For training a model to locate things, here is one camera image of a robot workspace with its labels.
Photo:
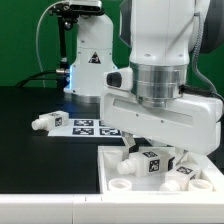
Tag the white square tabletop tray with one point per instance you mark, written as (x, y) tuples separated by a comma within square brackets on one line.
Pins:
[(210, 179)]

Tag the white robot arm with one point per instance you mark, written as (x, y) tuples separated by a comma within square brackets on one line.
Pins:
[(149, 98)]

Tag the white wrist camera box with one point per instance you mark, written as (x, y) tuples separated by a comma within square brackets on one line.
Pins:
[(119, 79)]

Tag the white sheet with tags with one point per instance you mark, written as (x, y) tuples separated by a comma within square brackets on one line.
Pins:
[(85, 128)]

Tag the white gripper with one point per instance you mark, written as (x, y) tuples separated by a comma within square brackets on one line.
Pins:
[(190, 123)]

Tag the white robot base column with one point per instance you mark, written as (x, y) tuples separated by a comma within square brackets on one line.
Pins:
[(93, 59)]

